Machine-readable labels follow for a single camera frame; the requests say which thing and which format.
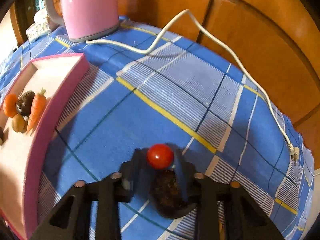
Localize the dark brown passion fruit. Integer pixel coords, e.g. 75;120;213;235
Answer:
149;170;196;219

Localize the red cherry tomato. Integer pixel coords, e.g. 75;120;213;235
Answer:
146;144;174;170

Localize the orange toy carrot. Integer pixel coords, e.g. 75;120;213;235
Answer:
26;88;47;133

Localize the small orange tangerine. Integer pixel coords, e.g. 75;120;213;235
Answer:
3;94;18;118

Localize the small tan round fruit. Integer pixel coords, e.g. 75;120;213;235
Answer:
0;127;4;145

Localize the pink white shallow box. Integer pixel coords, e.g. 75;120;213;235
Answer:
1;53;89;239

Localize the small yellow-brown fruit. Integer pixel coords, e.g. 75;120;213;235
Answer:
11;114;25;133

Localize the dark brown fruit in box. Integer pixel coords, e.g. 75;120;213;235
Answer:
16;90;35;116

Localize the blue plaid tablecloth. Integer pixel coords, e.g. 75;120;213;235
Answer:
1;27;314;239

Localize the silver ornate tissue box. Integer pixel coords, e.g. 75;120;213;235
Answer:
25;8;56;43

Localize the pink grey electric kettle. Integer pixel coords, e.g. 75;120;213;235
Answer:
44;0;119;42

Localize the white kettle power cable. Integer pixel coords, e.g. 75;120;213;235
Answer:
86;9;300;166

